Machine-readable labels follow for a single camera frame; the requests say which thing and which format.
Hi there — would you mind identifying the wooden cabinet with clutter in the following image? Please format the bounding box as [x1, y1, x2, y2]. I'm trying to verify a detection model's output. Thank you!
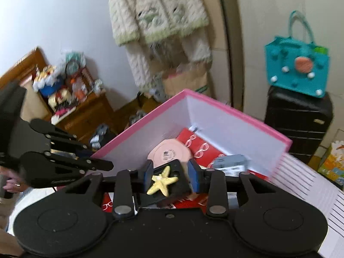
[32, 51, 105, 125]

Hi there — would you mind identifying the cream knitted cardigan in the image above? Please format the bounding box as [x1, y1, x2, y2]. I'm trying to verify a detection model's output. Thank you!
[106, 0, 213, 92]

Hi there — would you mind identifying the striped white bed sheet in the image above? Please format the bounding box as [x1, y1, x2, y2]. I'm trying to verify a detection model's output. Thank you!
[267, 153, 344, 258]

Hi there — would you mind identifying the wooden bedside cabinet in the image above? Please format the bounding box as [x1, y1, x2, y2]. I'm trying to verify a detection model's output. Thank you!
[51, 91, 117, 146]

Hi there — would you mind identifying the wooden headboard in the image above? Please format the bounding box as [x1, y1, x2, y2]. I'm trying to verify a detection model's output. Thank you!
[0, 47, 52, 124]

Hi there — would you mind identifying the person's left hand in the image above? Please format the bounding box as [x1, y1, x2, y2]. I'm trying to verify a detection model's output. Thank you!
[0, 165, 25, 194]

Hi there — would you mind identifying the yellow starfish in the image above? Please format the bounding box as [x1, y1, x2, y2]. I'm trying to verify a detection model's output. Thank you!
[146, 166, 179, 196]

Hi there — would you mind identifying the small grey box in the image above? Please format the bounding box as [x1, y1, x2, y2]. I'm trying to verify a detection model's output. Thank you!
[212, 154, 249, 178]

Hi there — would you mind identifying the pink square plate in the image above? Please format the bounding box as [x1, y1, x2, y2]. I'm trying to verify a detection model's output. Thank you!
[147, 139, 194, 168]

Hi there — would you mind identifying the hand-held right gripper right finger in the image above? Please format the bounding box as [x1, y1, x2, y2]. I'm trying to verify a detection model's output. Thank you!
[187, 158, 278, 219]

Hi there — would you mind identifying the black suitcase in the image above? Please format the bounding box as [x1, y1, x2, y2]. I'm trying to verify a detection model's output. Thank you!
[264, 85, 334, 164]

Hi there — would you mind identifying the red glasses-print flat box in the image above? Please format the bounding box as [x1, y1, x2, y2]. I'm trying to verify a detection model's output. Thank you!
[101, 128, 270, 210]

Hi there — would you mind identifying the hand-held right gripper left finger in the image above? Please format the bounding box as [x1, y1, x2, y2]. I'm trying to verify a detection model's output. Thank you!
[63, 159, 154, 220]

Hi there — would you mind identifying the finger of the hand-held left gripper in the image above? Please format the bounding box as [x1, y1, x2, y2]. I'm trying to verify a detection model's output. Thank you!
[52, 157, 114, 186]
[47, 130, 93, 155]

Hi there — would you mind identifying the black square block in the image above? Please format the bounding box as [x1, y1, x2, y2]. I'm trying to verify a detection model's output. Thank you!
[138, 159, 192, 208]

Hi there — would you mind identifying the pink cardboard box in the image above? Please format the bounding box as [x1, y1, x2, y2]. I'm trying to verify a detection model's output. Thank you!
[90, 89, 293, 183]

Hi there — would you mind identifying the colourful printed carton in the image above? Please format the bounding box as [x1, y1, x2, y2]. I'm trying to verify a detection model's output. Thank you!
[317, 142, 344, 186]

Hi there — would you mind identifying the grey blue plastic bag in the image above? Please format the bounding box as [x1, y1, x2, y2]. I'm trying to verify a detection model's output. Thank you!
[90, 124, 109, 149]

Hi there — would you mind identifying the brown paper bag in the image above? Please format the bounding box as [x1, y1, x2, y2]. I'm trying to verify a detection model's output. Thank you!
[161, 64, 213, 98]

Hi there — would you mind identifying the teal felt tote bag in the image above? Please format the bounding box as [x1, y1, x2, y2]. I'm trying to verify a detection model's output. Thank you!
[265, 10, 330, 98]

